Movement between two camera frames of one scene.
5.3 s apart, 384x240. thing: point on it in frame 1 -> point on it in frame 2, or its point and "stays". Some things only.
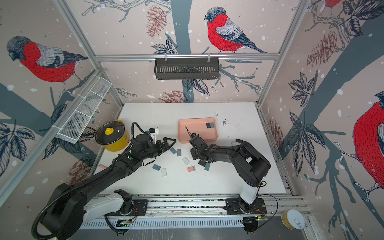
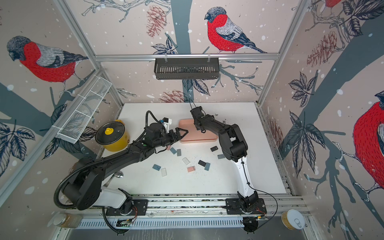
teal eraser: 156,167 stays
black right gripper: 194,155 -> 195,123
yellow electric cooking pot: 113,135 stays
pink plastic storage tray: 198,125 stays
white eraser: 186,161 stays
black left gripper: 166,146 -> 178,136
